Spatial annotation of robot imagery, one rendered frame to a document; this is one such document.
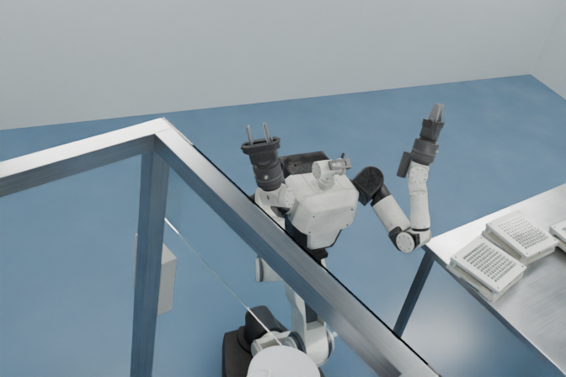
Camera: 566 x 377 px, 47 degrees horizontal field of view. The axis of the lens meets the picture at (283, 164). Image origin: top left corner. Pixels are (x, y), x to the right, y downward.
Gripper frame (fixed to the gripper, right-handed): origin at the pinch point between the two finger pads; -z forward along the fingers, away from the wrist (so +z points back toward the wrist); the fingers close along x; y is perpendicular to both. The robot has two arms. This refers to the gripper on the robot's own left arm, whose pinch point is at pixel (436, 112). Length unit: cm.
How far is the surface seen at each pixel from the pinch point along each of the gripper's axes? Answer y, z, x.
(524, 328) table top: -51, 75, -40
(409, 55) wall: 127, -16, -336
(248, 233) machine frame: 8, 33, 101
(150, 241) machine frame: 53, 59, 76
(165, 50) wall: 239, 28, -143
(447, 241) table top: -7, 59, -63
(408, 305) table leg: 1, 98, -69
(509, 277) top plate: -39, 61, -51
